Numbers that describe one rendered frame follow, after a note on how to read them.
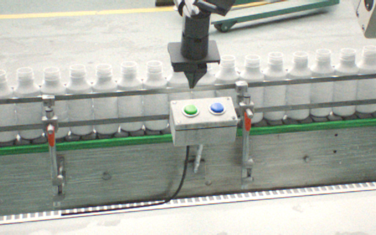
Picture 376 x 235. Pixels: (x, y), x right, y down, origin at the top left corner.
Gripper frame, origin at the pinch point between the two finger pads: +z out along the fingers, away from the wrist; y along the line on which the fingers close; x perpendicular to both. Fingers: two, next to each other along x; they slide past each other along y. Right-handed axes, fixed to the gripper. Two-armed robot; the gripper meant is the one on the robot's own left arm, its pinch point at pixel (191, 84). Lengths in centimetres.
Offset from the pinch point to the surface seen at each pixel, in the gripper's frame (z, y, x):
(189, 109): 6.8, 0.2, 0.9
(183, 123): 7.8, 2.0, 4.0
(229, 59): 8.6, -12.4, -17.0
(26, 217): 163, 46, -99
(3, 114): 16.0, 40.7, -11.2
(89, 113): 18.2, 21.4, -11.8
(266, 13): 238, -126, -331
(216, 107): 6.7, -5.9, 0.9
